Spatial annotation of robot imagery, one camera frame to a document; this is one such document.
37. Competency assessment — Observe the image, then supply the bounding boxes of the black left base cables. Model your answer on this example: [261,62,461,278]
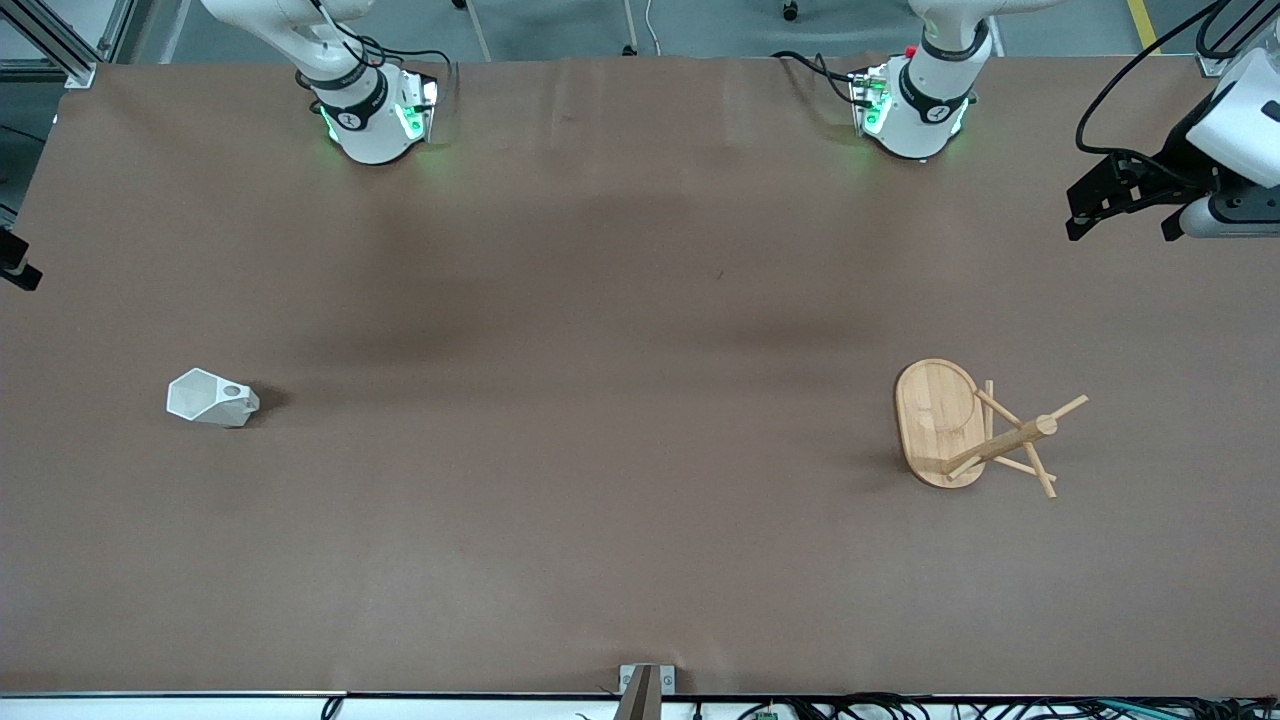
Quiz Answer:
[773,50,873,106]

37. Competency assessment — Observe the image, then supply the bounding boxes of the black right base cables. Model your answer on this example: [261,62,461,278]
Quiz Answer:
[300,0,457,101]

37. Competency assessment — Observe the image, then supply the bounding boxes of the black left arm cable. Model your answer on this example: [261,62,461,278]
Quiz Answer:
[1076,0,1280,161]

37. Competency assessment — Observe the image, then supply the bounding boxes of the black base cables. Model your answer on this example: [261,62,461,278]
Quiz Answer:
[300,0,457,101]
[773,50,873,106]

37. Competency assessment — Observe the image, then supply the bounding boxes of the brown table cover sheet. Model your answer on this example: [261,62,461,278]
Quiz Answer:
[0,55,1280,698]

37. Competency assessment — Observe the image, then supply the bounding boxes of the white faceted cup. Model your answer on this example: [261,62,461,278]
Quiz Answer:
[165,368,261,429]

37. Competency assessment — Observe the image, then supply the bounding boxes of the wooden cup rack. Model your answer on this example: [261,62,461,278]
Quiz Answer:
[893,358,1089,499]

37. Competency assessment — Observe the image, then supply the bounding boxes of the metal bracket with brown post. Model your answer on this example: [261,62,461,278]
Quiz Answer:
[612,664,677,720]

